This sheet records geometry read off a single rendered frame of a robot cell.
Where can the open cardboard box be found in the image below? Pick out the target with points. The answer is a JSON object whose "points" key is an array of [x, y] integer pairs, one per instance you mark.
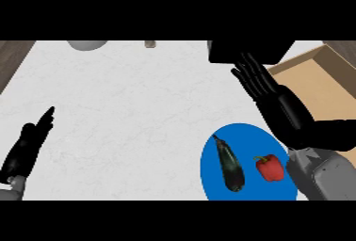
{"points": [[319, 84]]}

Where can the red bell pepper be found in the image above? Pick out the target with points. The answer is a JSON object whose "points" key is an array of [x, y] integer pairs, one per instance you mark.
{"points": [[269, 168]]}

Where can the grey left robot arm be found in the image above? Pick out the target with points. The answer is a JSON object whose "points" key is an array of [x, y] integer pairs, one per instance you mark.
{"points": [[12, 189]]}

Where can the dark purple eggplant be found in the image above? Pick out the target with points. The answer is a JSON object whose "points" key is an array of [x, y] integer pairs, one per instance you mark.
{"points": [[232, 166]]}

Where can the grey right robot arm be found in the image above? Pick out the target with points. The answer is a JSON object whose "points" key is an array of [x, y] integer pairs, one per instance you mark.
{"points": [[324, 174]]}

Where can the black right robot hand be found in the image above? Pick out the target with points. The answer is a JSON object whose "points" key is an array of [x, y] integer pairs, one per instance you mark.
{"points": [[287, 113]]}

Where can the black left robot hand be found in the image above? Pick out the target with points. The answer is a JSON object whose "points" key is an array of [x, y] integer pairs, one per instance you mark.
{"points": [[24, 147]]}

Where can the blue plate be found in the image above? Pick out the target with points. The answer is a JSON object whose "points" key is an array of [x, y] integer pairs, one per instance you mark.
{"points": [[248, 163]]}

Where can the small grey-brown object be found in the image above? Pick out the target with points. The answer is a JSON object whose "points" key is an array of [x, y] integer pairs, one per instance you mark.
{"points": [[149, 44]]}

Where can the grey round bowl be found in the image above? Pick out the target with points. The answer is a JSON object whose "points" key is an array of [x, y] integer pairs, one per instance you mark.
{"points": [[86, 44]]}

